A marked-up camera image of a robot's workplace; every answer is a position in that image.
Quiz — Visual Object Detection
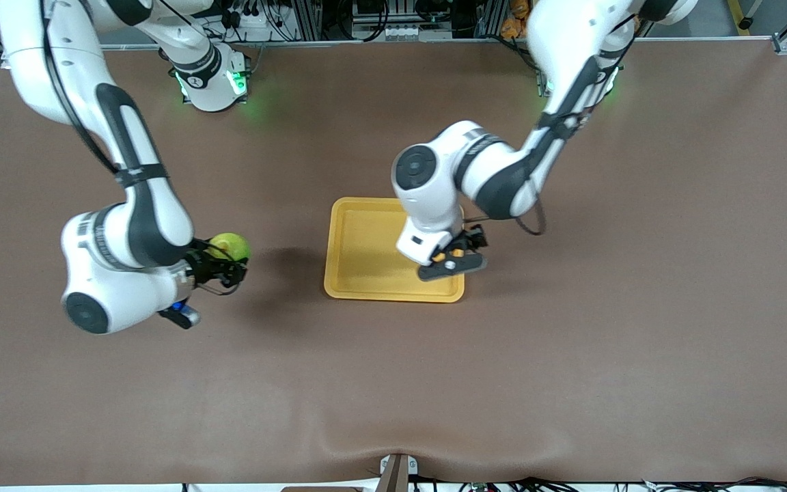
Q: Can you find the pile of orange snacks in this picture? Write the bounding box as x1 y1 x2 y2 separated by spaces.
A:
501 0 531 40

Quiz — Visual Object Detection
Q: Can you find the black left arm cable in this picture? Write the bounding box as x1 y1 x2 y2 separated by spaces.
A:
462 195 547 237

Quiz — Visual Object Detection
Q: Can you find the aluminium table edge rail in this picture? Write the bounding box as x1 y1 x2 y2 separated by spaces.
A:
100 38 777 52

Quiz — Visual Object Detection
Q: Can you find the yellow plastic tray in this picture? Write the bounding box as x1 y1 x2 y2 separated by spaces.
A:
324 197 466 303

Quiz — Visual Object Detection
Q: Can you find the green apple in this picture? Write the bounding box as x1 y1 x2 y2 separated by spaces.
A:
206 232 252 266

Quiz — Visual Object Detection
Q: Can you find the white power strip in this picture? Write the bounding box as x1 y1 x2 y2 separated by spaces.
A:
219 10 299 43

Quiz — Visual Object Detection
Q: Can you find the brown table mat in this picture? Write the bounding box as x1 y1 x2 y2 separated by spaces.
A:
0 38 787 487

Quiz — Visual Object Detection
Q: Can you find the grey metal camera mount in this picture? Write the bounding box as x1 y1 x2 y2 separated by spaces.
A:
378 453 419 492

